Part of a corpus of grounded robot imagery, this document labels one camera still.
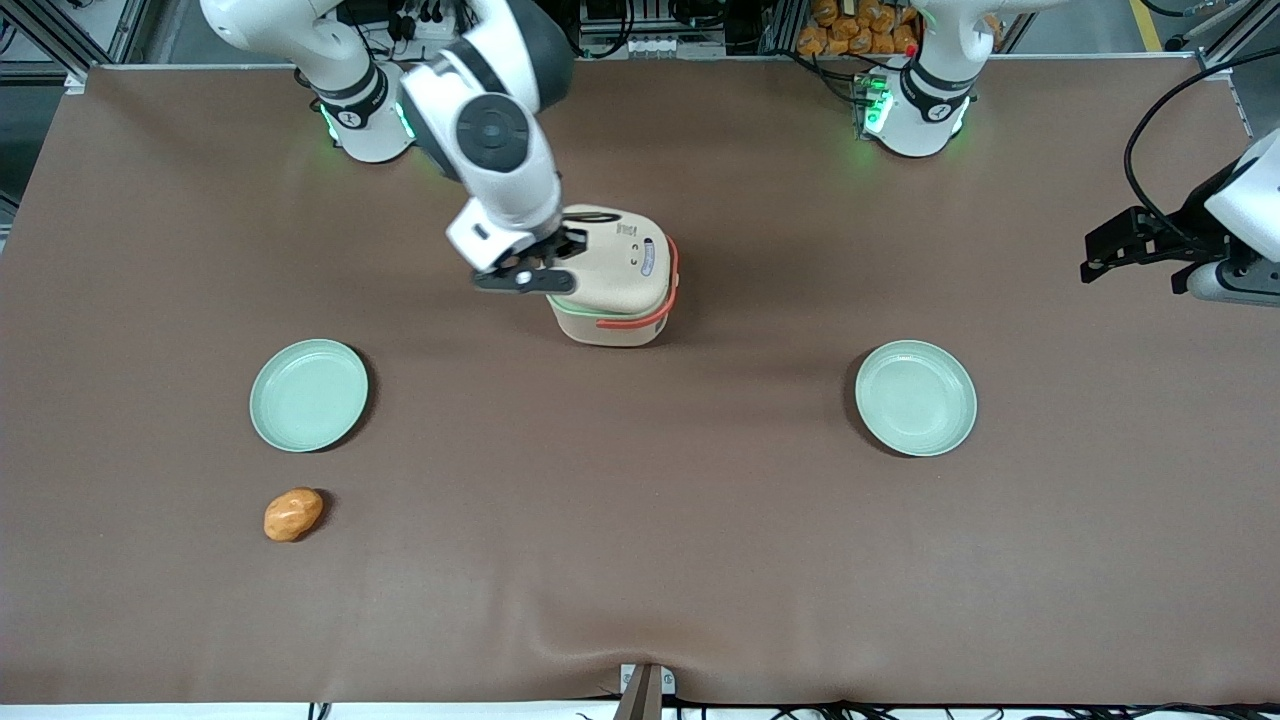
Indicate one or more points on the grey metal table bracket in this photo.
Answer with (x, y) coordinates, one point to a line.
(645, 690)

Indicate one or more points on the bag of orange bread rolls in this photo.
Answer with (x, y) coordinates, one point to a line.
(860, 28)

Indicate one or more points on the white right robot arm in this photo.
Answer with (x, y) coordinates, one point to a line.
(495, 130)

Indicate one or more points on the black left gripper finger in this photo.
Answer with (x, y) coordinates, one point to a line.
(1120, 235)
(1105, 268)

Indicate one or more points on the brown table mat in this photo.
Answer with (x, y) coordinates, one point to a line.
(640, 560)

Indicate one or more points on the white power strip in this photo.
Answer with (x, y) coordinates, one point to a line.
(425, 20)

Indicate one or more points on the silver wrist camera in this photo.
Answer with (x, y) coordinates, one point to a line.
(1240, 283)

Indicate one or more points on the pale green round plate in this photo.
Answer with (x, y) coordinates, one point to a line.
(916, 398)
(308, 395)

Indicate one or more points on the orange-brown bread roll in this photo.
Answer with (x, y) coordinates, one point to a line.
(293, 514)

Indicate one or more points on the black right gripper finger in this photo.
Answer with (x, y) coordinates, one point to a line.
(525, 279)
(567, 243)

